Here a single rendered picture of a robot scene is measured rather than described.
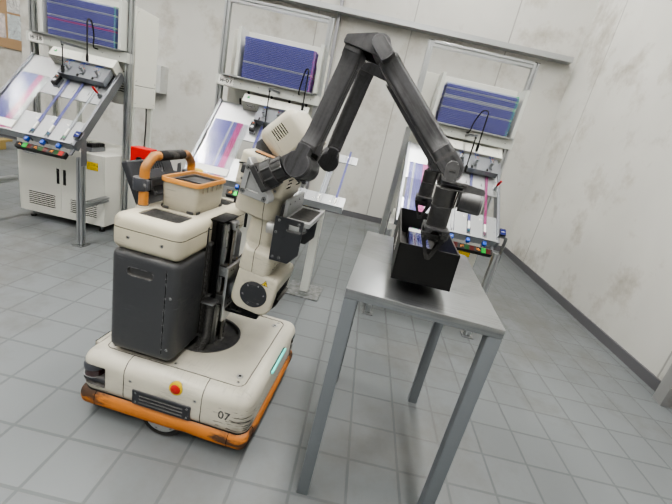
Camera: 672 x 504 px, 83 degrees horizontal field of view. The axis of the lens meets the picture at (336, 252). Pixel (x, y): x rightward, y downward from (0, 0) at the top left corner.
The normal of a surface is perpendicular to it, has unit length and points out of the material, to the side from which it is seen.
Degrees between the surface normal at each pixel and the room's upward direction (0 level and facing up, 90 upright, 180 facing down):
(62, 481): 0
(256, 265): 90
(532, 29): 90
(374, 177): 90
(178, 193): 92
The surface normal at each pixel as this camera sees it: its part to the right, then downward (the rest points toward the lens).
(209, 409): -0.17, 0.29
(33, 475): 0.21, -0.92
